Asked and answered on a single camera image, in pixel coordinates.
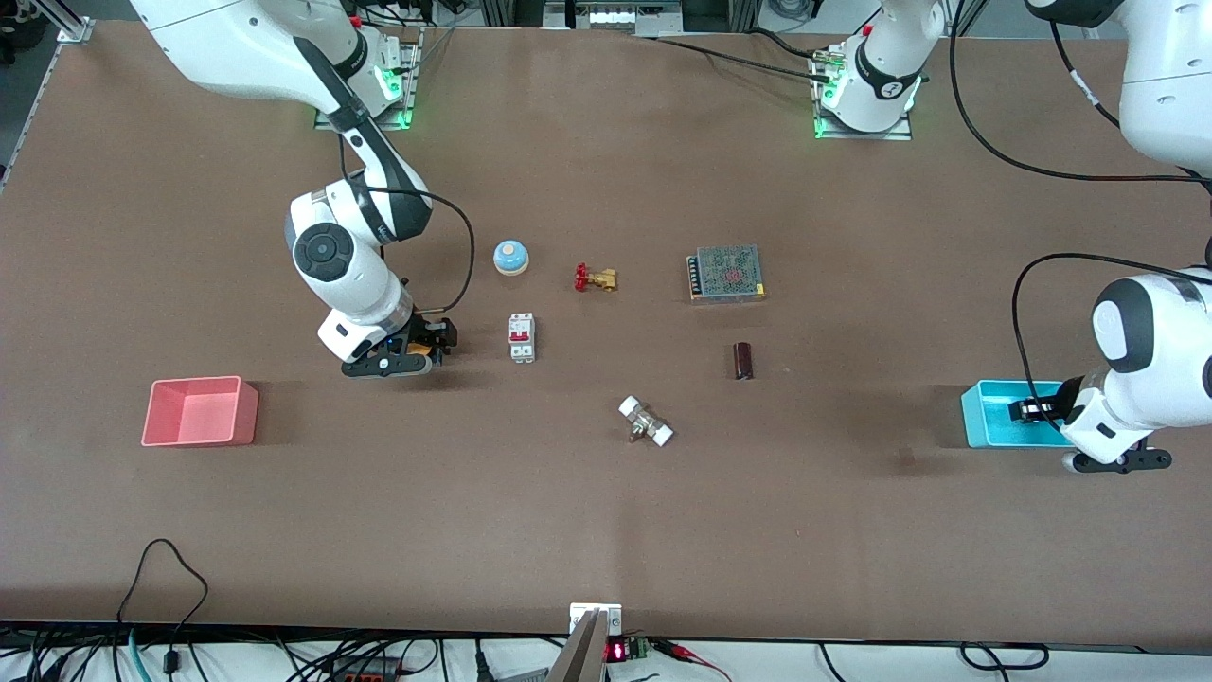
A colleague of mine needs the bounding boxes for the blue plastic box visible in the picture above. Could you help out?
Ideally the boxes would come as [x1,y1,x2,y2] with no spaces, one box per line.
[961,379,1077,449]

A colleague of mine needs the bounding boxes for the pink plastic box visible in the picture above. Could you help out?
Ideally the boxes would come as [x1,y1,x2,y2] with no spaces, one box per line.
[142,376,259,447]

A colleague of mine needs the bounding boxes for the metal fitting white end caps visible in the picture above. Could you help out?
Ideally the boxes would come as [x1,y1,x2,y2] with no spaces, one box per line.
[618,395,675,448]

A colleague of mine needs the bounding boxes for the metal mesh power supply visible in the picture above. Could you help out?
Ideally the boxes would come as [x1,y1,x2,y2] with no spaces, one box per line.
[687,245,766,304]

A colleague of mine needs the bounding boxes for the grey metal bar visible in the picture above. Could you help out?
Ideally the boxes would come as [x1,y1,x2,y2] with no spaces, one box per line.
[547,611,609,682]

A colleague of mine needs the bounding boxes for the red clip lead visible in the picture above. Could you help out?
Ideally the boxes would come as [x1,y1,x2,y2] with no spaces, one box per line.
[658,640,732,682]

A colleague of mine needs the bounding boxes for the black looped cable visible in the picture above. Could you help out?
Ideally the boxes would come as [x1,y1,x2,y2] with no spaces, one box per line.
[959,642,1050,672]

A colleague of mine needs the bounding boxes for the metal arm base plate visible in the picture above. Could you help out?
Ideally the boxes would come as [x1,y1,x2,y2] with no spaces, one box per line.
[812,47,914,142]
[315,27,423,132]

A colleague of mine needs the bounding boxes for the white table edge bracket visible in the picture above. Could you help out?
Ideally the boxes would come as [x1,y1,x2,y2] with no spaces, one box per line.
[570,602,623,636]

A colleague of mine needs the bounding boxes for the long black arm cable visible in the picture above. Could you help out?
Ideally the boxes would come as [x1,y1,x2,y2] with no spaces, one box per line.
[947,0,1212,195]

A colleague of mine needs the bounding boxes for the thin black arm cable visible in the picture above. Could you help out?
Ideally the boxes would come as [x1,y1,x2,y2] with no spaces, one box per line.
[1048,38,1125,129]

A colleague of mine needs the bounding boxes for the black cable with plug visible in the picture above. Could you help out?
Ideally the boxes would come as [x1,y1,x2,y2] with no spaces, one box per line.
[116,538,211,682]

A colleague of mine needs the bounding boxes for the black table cable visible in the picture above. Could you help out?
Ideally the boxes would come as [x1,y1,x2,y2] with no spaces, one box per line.
[649,34,839,84]

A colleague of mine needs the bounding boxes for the aluminium frame rail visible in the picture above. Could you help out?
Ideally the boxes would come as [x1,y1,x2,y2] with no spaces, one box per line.
[38,0,96,45]

